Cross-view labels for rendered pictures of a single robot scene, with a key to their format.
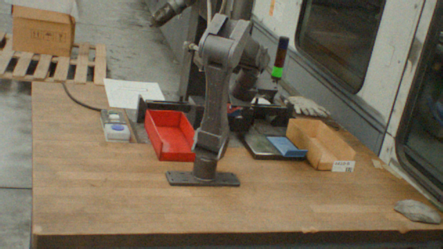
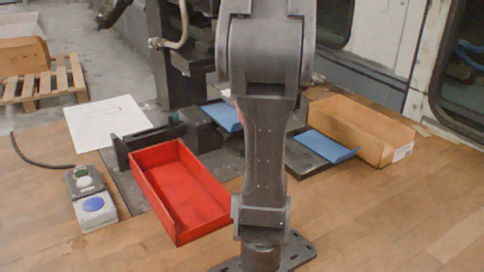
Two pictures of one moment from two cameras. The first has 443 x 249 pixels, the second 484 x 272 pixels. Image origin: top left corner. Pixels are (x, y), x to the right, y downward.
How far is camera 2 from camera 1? 109 cm
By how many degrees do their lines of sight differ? 14
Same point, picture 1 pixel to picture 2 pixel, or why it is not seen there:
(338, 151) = (382, 129)
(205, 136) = (256, 213)
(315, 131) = (336, 108)
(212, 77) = (259, 118)
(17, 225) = not seen: hidden behind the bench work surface
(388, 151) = (417, 108)
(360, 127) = (360, 84)
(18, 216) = not seen: hidden behind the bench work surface
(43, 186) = not seen: outside the picture
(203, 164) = (263, 257)
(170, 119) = (165, 153)
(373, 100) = (370, 52)
